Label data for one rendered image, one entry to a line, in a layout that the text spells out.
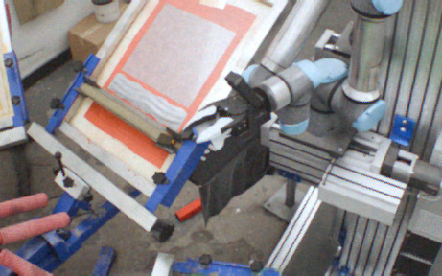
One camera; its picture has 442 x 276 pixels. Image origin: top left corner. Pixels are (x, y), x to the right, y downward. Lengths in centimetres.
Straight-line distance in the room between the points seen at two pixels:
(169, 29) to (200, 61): 20
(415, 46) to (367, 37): 28
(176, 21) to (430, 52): 91
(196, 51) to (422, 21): 78
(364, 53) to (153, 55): 84
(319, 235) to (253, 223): 45
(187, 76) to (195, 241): 135
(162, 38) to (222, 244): 138
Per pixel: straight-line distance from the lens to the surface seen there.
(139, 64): 205
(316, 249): 280
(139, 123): 183
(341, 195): 178
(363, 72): 155
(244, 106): 126
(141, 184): 184
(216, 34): 195
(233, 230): 311
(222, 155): 217
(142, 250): 309
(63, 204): 195
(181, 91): 192
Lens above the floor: 255
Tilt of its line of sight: 46 degrees down
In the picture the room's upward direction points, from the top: 4 degrees counter-clockwise
